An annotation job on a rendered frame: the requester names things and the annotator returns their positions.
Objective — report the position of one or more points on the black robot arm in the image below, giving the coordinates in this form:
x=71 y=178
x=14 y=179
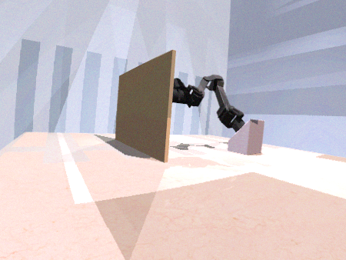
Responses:
x=225 y=113

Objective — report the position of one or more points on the tan flat board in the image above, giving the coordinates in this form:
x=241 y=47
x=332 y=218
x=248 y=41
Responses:
x=143 y=117

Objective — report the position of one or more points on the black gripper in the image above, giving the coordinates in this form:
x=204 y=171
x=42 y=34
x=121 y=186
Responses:
x=177 y=95

